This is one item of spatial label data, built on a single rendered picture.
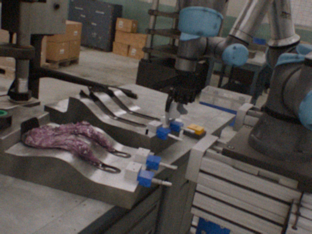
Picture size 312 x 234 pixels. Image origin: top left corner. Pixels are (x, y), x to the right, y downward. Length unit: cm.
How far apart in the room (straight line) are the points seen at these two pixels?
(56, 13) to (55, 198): 119
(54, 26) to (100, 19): 632
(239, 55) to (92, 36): 734
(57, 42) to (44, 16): 390
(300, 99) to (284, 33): 71
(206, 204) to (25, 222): 44
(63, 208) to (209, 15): 59
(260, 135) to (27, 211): 59
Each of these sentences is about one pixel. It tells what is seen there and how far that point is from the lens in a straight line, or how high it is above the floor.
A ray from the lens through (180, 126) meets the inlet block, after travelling 127.
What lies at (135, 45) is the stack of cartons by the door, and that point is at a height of 30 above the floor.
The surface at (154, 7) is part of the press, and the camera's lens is 531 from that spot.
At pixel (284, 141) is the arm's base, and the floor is 108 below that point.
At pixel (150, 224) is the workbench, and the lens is 145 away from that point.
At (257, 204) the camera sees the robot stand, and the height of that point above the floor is 91.
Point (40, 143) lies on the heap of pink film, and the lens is 102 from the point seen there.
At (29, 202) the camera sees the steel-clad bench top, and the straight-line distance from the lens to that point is 93.
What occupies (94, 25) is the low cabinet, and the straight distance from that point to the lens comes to 829.
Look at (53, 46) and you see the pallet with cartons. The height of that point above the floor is 37.
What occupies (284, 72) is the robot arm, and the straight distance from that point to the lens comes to 78.
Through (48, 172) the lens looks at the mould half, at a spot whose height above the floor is 84.
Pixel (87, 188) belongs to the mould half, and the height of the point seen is 83.
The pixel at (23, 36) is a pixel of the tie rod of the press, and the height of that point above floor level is 109.
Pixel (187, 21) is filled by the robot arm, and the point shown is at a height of 130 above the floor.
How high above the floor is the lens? 132
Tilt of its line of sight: 19 degrees down
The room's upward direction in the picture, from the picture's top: 10 degrees clockwise
